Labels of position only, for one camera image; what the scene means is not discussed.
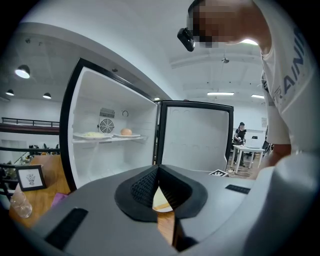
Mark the large white plate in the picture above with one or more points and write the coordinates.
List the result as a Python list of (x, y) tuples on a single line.
[(78, 136)]

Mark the cream plate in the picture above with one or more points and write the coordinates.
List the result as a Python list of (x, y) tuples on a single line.
[(161, 202)]

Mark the grey ceiling fixture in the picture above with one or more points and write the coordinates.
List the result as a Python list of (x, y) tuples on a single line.
[(225, 60)]

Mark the round fridge fan grille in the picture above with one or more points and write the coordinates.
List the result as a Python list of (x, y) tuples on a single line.
[(107, 125)]

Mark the white power strip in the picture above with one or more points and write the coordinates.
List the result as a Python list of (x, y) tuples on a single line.
[(230, 171)]

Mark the black picture frame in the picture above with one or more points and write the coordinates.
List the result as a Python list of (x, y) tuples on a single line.
[(31, 178)]

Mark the small white plate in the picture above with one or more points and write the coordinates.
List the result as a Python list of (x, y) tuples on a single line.
[(136, 135)]

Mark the black pendant lamp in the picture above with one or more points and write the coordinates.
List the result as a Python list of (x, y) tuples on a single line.
[(10, 92), (23, 71), (47, 95)]

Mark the clear fridge shelf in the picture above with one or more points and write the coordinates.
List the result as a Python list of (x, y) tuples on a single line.
[(110, 140)]

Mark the person's white t-shirt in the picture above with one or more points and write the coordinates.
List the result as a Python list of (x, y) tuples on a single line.
[(295, 100)]

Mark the yellow shredded food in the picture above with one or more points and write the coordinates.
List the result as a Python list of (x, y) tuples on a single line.
[(93, 134)]

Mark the person's head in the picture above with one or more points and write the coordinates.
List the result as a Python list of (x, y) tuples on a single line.
[(240, 25)]

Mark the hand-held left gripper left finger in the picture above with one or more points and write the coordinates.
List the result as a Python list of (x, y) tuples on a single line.
[(100, 212)]

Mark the white table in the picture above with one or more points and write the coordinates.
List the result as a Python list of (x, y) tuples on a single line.
[(250, 149)]

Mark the person's left forearm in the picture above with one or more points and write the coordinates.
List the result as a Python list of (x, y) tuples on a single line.
[(277, 155)]

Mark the fridge vent grille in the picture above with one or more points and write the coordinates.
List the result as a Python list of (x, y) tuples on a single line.
[(107, 113)]

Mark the purple cloth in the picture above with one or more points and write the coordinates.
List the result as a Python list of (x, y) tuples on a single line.
[(60, 198)]

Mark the black head camera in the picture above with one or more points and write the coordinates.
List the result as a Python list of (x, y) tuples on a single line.
[(186, 40)]

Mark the black white patterned card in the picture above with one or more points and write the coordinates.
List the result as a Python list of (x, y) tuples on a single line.
[(218, 172)]

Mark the black and white fridge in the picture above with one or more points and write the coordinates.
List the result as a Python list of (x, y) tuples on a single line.
[(87, 160)]

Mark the fridge door white lining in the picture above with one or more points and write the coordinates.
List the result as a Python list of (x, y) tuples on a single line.
[(195, 140)]

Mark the long ceiling light panel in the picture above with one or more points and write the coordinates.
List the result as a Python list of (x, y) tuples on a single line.
[(257, 96), (220, 93)]

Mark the black balcony railing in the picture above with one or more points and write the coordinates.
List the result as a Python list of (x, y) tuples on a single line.
[(30, 120)]

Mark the round brown bread food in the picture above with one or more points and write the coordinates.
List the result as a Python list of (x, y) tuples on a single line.
[(126, 131)]

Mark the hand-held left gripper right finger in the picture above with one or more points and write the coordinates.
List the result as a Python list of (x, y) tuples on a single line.
[(212, 200)]

